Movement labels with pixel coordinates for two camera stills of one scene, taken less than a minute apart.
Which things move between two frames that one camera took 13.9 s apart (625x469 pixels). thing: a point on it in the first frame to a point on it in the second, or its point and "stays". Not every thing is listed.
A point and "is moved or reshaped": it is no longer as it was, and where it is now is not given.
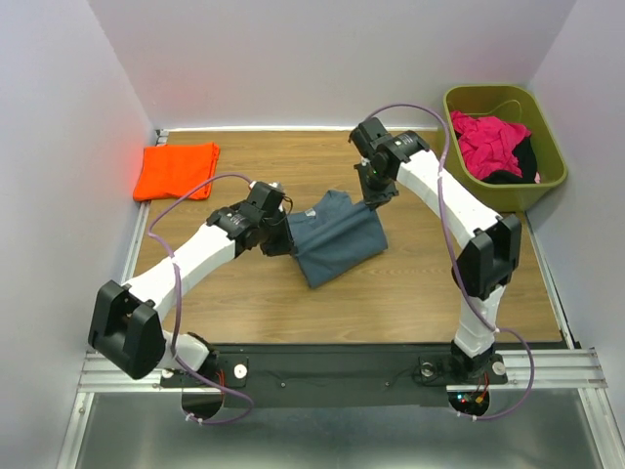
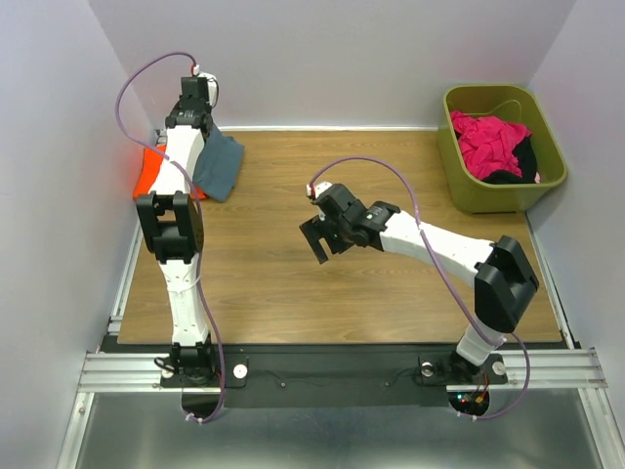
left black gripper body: x=275 y=238 to x=208 y=108
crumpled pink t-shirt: x=486 y=144 stays
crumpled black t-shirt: x=525 y=155 stays
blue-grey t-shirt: x=337 y=234 is moved or reshaped
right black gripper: x=377 y=197 to x=314 y=229
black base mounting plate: x=334 y=376 stays
